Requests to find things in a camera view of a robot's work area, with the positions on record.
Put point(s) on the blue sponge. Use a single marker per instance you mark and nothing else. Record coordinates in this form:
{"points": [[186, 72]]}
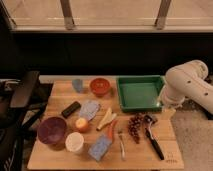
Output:
{"points": [[100, 147]]}

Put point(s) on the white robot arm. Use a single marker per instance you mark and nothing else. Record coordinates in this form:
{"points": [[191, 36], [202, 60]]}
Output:
{"points": [[187, 80]]}

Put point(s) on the red bowl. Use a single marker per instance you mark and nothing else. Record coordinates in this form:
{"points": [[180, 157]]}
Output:
{"points": [[100, 86]]}

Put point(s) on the purple bowl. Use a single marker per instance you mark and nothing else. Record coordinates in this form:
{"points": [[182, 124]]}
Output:
{"points": [[52, 130]]}

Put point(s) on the blue grey cloth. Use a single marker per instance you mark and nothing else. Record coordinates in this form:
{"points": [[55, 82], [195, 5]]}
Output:
{"points": [[89, 109]]}

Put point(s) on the small blue cup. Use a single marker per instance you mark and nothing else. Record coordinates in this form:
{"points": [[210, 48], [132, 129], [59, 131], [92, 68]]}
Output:
{"points": [[78, 85]]}

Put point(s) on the green plastic tray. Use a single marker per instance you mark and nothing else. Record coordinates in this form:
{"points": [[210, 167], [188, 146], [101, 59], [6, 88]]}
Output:
{"points": [[139, 93]]}

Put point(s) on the black rectangular block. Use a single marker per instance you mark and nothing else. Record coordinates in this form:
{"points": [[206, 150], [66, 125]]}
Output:
{"points": [[70, 109]]}

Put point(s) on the apple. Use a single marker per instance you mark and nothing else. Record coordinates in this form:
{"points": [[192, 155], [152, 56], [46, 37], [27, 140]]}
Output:
{"points": [[82, 125]]}

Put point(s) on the orange carrot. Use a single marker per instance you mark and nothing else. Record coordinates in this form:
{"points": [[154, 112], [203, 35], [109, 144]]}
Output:
{"points": [[110, 133]]}

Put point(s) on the bunch of dark grapes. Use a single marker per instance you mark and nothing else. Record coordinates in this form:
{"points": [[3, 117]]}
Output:
{"points": [[134, 125]]}

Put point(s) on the white cup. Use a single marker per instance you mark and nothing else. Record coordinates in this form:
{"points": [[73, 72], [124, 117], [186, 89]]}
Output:
{"points": [[75, 142]]}

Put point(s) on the silver fork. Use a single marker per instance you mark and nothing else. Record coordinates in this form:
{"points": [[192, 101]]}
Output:
{"points": [[121, 145]]}

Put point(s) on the black chair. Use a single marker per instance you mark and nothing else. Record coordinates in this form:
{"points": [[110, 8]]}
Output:
{"points": [[22, 102]]}

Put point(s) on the black handled peeler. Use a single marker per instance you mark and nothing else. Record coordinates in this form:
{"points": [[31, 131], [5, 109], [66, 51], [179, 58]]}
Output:
{"points": [[149, 121]]}

